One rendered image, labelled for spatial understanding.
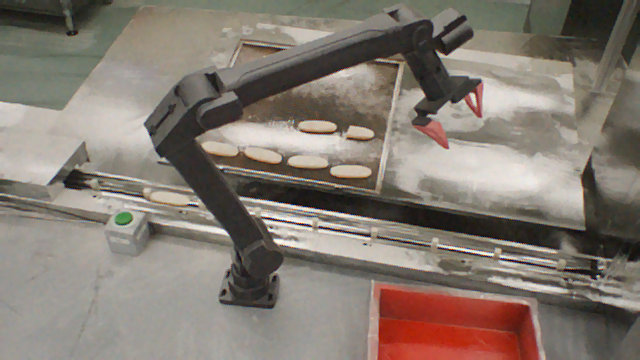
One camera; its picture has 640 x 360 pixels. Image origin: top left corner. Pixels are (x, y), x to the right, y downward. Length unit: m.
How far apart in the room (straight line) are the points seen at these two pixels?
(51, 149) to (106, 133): 0.23
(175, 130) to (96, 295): 0.55
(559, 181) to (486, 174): 0.18
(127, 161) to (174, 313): 0.53
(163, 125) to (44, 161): 0.67
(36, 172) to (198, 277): 0.48
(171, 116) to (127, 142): 0.81
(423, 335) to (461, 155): 0.50
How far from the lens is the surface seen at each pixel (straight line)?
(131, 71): 2.05
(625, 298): 1.26
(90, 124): 1.83
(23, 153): 1.61
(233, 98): 0.89
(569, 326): 1.37
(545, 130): 1.66
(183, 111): 0.90
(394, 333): 1.24
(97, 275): 1.39
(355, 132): 1.53
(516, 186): 1.50
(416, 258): 1.33
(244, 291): 1.24
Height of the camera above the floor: 1.85
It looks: 42 degrees down
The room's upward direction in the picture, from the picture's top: 2 degrees clockwise
